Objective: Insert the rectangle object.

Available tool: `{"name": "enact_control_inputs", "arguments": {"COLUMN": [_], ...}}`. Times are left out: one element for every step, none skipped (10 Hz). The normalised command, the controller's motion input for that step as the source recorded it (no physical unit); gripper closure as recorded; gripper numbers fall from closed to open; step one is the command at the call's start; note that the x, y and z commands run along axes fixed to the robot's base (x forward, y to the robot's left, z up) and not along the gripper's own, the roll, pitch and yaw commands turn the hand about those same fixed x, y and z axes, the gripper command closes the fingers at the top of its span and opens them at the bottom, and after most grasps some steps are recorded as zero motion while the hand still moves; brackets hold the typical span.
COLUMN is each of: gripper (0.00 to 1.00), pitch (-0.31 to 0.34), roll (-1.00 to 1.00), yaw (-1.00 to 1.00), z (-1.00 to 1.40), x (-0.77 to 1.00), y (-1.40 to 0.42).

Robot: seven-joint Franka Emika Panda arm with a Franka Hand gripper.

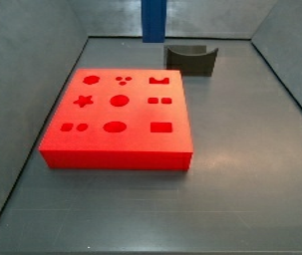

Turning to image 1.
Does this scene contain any blue rectangular bar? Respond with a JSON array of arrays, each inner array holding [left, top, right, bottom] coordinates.
[[142, 0, 166, 43]]

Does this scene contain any red shape sorter box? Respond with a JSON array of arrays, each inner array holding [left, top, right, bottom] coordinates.
[[39, 69, 193, 170]]

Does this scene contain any dark grey curved holder block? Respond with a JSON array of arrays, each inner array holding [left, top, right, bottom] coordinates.
[[163, 45, 218, 77]]

